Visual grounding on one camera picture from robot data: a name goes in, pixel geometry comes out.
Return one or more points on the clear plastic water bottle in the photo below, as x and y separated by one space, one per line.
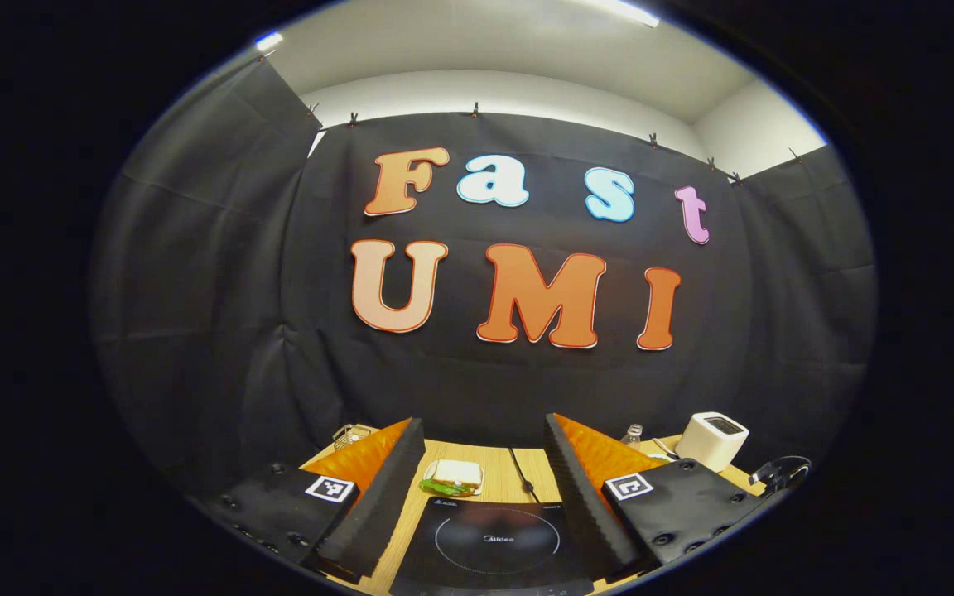
632 434

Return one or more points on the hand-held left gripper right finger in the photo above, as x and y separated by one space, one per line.
580 497

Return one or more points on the white toaster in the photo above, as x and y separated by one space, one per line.
709 443

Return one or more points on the black induction cooktop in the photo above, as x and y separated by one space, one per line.
493 542

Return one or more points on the small ceiling light panel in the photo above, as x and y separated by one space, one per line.
269 40

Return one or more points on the sandwich with lettuce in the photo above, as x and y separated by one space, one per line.
454 476

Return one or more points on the small white plate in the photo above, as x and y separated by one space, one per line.
481 478

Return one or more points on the row of black cloth clips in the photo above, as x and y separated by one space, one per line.
474 108

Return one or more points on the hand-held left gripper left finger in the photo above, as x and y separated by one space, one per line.
386 497

